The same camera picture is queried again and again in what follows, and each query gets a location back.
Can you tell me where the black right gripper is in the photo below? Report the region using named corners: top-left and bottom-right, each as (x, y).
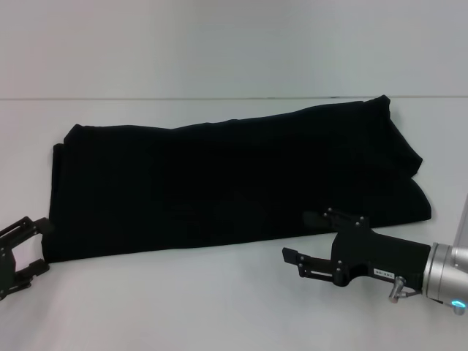
top-left (281, 207), bottom-right (433, 293)

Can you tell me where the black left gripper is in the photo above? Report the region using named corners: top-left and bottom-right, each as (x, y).
top-left (0, 215), bottom-right (53, 300)

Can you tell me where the black shirt with FREE print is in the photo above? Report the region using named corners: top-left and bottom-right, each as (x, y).
top-left (41, 94), bottom-right (435, 265)

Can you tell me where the grey cable with silver plug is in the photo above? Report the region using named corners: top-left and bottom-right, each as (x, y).
top-left (387, 275), bottom-right (420, 305)

